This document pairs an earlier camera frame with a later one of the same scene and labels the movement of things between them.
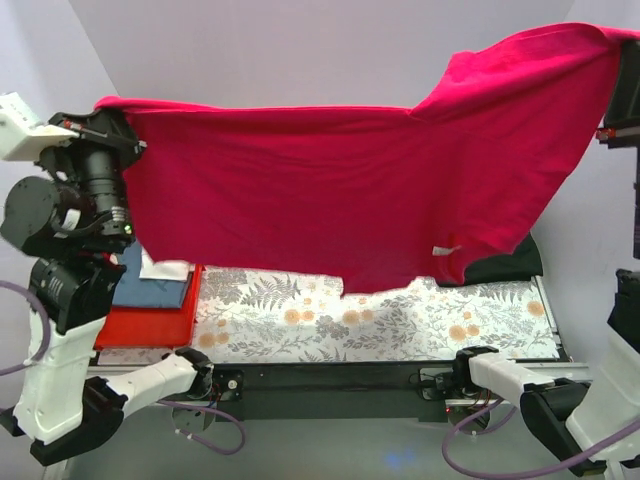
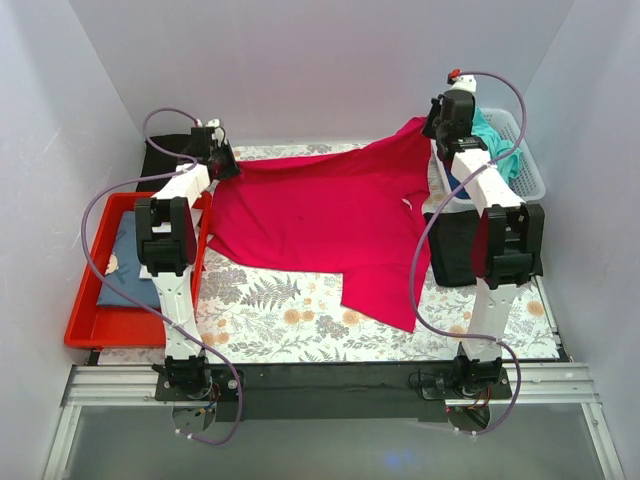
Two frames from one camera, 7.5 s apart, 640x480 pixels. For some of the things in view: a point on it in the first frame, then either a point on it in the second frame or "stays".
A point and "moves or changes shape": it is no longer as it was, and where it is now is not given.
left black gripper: [103, 131] → [226, 163]
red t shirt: [379, 196] moves or changes shape
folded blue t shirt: [135, 291] stays
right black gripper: [618, 134] → [433, 126]
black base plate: [352, 392] stays
